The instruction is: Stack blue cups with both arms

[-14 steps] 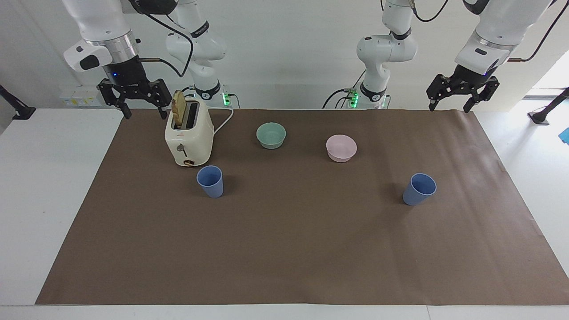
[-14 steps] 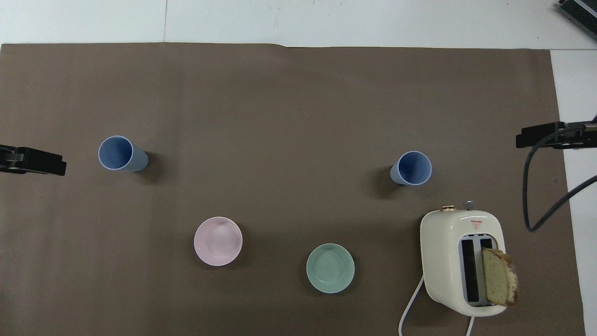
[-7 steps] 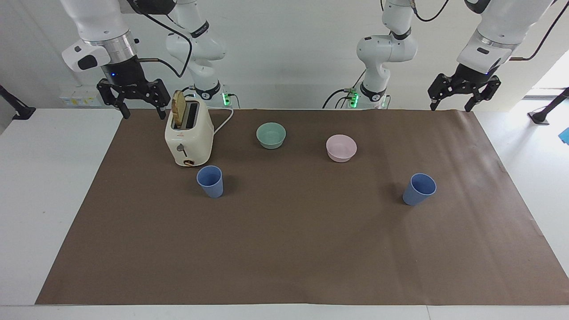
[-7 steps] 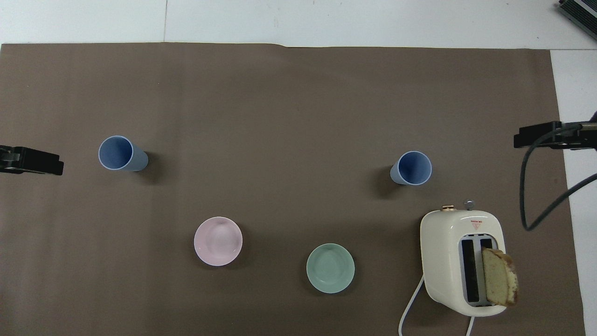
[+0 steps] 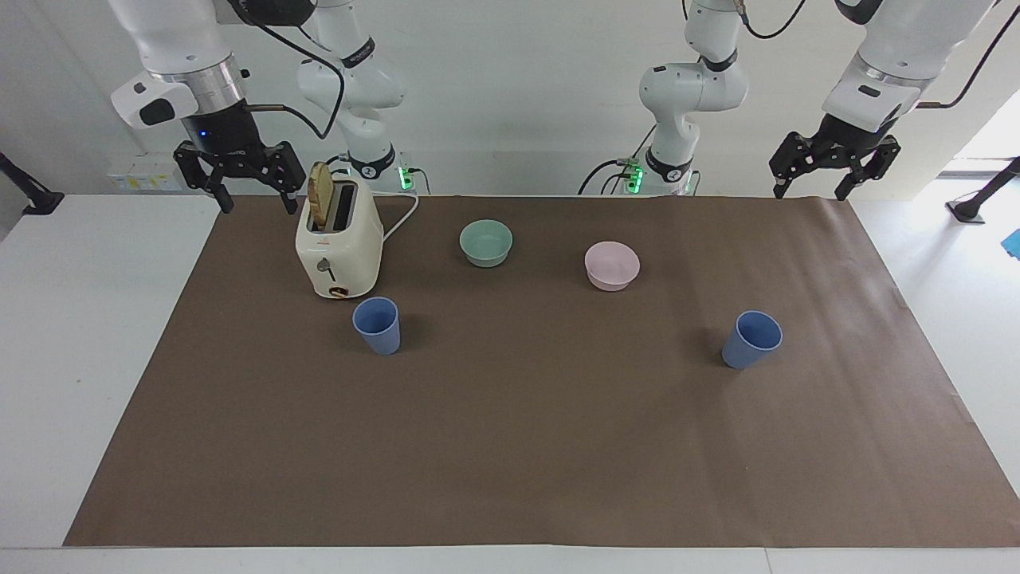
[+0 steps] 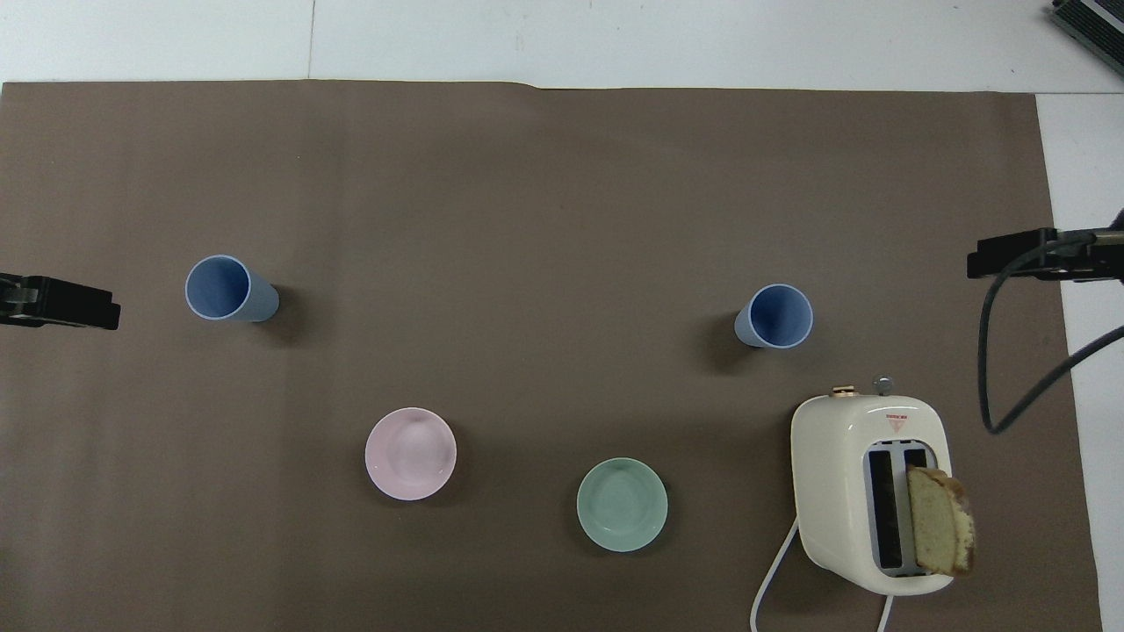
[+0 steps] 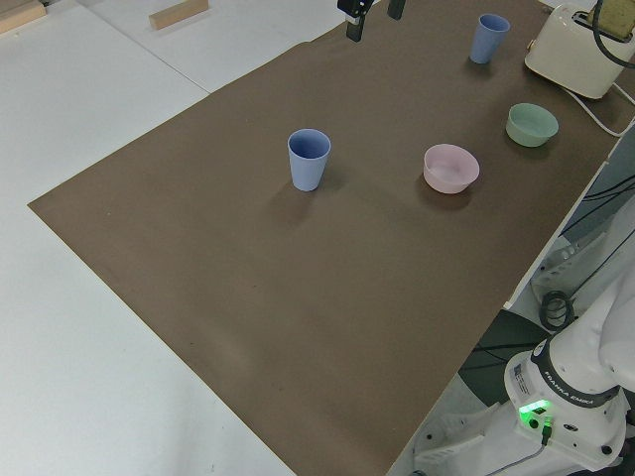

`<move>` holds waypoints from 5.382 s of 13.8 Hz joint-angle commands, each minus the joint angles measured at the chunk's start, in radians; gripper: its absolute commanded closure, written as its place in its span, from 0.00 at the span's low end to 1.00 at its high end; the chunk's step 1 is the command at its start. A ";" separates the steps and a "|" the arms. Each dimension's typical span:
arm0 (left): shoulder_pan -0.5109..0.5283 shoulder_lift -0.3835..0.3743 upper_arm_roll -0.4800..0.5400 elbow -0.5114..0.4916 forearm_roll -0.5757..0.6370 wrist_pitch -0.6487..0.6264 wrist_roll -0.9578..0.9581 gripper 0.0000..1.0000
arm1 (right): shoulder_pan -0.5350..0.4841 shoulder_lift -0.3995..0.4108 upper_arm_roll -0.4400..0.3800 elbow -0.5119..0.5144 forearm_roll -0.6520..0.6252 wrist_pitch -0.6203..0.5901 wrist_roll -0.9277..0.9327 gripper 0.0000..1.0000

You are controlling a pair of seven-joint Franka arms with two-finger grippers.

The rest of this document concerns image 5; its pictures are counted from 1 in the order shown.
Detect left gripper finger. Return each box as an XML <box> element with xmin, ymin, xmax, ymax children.
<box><xmin>834</xmin><ymin>138</ymin><xmax>902</xmax><ymax>202</ymax></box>
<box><xmin>768</xmin><ymin>132</ymin><xmax>830</xmax><ymax>201</ymax></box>

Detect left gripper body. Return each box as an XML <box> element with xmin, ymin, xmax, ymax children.
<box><xmin>812</xmin><ymin>113</ymin><xmax>885</xmax><ymax>165</ymax></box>

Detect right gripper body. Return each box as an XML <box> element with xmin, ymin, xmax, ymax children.
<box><xmin>182</xmin><ymin>104</ymin><xmax>269</xmax><ymax>178</ymax></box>

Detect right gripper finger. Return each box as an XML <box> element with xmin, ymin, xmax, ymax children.
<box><xmin>173</xmin><ymin>141</ymin><xmax>237</xmax><ymax>215</ymax></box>
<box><xmin>266</xmin><ymin>140</ymin><xmax>308</xmax><ymax>217</ymax></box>

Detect toast slice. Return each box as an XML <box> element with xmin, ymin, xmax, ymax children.
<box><xmin>308</xmin><ymin>162</ymin><xmax>332</xmax><ymax>229</ymax></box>

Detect white power strip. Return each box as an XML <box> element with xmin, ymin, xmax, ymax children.
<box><xmin>107</xmin><ymin>162</ymin><xmax>186</xmax><ymax>193</ymax></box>

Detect black stand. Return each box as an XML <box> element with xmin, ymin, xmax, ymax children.
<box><xmin>945</xmin><ymin>156</ymin><xmax>1020</xmax><ymax>224</ymax></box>
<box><xmin>0</xmin><ymin>151</ymin><xmax>65</xmax><ymax>217</ymax></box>

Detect cream toaster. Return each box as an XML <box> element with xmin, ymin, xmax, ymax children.
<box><xmin>295</xmin><ymin>174</ymin><xmax>385</xmax><ymax>301</ymax></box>

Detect blue cup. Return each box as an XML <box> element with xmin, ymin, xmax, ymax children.
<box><xmin>352</xmin><ymin>297</ymin><xmax>402</xmax><ymax>356</ymax></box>
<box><xmin>721</xmin><ymin>310</ymin><xmax>783</xmax><ymax>371</ymax></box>

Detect green bowl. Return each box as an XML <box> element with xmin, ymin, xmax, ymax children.
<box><xmin>459</xmin><ymin>219</ymin><xmax>514</xmax><ymax>269</ymax></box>

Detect pink bowl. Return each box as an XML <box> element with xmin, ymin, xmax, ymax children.
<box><xmin>584</xmin><ymin>242</ymin><xmax>641</xmax><ymax>293</ymax></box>

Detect white toaster cord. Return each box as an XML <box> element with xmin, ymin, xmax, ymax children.
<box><xmin>380</xmin><ymin>191</ymin><xmax>421</xmax><ymax>245</ymax></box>

